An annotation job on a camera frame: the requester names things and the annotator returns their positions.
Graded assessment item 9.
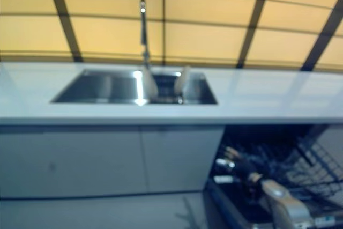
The robot right hand dark palm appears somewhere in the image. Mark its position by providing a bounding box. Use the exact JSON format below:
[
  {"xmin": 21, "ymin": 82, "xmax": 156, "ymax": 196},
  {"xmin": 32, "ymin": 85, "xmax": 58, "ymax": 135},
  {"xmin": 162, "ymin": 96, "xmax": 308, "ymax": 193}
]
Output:
[{"xmin": 214, "ymin": 147, "xmax": 265, "ymax": 203}]

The beige round plate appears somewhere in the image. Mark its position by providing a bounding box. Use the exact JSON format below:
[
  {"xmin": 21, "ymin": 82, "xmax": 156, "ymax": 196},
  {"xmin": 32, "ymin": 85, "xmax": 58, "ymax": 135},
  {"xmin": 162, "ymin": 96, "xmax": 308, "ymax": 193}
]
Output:
[
  {"xmin": 174, "ymin": 65, "xmax": 191, "ymax": 98},
  {"xmin": 143, "ymin": 67, "xmax": 159, "ymax": 100}
]

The dishwasher plate rack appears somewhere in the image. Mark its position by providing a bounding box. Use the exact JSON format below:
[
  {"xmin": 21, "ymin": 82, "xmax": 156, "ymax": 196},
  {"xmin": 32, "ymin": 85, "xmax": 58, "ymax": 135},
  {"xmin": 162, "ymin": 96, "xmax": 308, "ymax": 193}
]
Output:
[{"xmin": 214, "ymin": 139, "xmax": 298, "ymax": 213}]

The black dish rack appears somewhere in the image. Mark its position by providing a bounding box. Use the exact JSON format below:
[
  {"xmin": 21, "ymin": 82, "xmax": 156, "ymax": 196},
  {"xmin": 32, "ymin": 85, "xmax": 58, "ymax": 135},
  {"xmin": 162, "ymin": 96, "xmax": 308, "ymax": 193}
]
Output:
[{"xmin": 148, "ymin": 73, "xmax": 188, "ymax": 105}]

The stainless steel sink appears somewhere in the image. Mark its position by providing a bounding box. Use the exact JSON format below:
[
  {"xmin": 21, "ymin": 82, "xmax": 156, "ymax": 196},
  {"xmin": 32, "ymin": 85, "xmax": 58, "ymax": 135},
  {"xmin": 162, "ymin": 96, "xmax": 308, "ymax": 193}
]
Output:
[{"xmin": 50, "ymin": 68, "xmax": 218, "ymax": 106}]

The chrome kitchen faucet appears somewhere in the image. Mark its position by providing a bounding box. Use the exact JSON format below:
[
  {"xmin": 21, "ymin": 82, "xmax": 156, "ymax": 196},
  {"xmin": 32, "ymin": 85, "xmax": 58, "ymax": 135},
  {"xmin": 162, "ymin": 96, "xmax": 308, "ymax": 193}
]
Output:
[{"xmin": 138, "ymin": 0, "xmax": 153, "ymax": 73}]

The dishwasher wire rack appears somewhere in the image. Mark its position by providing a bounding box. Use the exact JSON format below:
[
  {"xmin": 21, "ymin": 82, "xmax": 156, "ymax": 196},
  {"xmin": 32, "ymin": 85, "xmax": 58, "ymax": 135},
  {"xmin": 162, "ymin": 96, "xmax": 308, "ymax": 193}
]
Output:
[{"xmin": 203, "ymin": 123, "xmax": 343, "ymax": 229}]

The dishwasher wire grid basket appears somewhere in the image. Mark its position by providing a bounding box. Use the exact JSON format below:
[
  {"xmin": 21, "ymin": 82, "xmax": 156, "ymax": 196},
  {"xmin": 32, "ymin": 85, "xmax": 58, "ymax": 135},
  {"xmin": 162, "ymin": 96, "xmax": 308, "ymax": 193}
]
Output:
[{"xmin": 284, "ymin": 129, "xmax": 343, "ymax": 205}]

